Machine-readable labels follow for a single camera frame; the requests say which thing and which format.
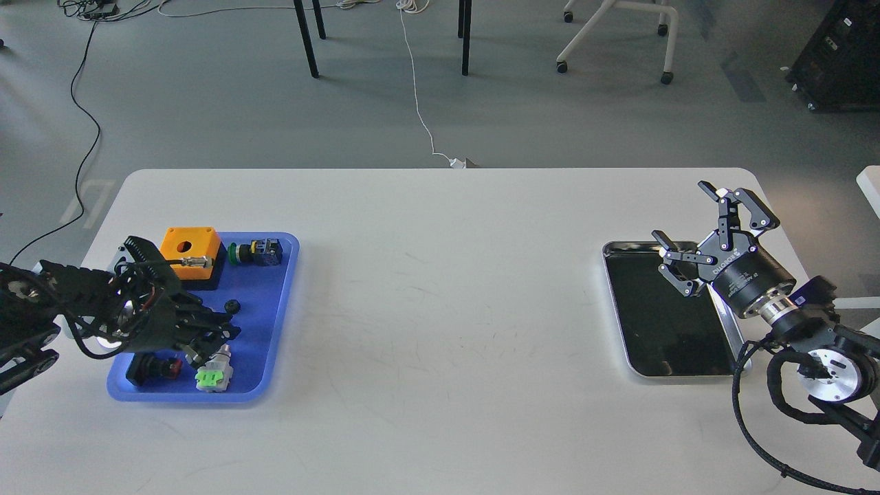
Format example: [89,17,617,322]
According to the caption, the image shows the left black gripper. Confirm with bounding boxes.
[124,294,241,366]

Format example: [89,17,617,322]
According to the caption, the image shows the yellow black selector switch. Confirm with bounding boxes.
[227,238,283,267]

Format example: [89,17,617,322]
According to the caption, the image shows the green silver push button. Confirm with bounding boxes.
[195,344,234,393]

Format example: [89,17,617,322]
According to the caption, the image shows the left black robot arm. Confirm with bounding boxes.
[1,236,240,393]

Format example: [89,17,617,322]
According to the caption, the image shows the orange button enclosure box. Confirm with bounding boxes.
[159,226,227,291]

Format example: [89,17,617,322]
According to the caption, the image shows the red black push button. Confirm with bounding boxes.
[125,352,183,386]

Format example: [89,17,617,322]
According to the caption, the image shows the white floor cable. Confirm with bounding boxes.
[158,0,468,168]

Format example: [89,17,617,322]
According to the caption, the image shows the white object at edge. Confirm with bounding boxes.
[856,165,880,217]

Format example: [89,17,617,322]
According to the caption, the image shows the black floor cable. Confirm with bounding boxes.
[0,0,152,269]

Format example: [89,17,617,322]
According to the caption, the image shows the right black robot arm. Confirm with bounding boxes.
[652,181,879,494]

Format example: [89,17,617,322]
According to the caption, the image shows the black table legs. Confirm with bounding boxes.
[293,0,473,78]

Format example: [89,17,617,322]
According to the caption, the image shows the blue plastic tray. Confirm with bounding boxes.
[107,231,299,404]

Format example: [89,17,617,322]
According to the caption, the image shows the black knob on tray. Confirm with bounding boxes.
[223,300,241,314]

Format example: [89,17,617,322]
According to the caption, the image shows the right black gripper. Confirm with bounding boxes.
[650,180,797,320]

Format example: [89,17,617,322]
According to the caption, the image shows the black equipment case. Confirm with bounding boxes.
[786,1,879,113]

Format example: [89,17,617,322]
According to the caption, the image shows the white rolling chair base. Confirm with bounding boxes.
[556,0,679,85]

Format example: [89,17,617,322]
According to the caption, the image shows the silver metal tray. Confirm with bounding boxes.
[602,241,743,382]

